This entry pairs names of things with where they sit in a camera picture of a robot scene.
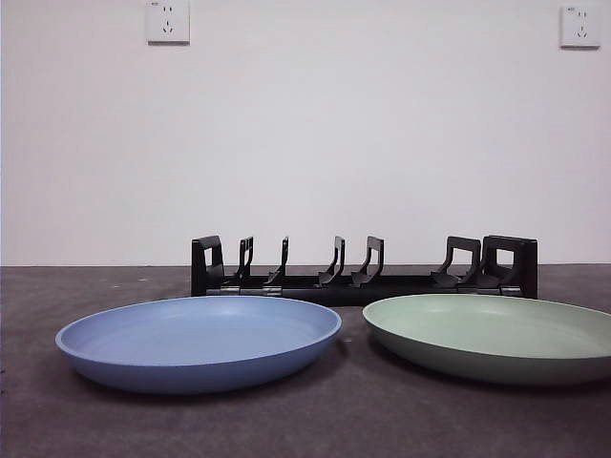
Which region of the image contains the blue round plate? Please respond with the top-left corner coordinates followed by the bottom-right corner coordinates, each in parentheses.
top-left (54, 294), bottom-right (344, 395)

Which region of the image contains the green round plate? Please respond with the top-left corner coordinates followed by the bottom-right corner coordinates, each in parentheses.
top-left (361, 292), bottom-right (611, 386)

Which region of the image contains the black plate rack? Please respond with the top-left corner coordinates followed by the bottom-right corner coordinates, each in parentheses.
top-left (190, 234), bottom-right (540, 307)

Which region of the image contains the white wall power socket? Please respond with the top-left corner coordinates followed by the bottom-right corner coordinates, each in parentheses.
top-left (558, 5), bottom-right (601, 50)
top-left (146, 0), bottom-right (191, 47)

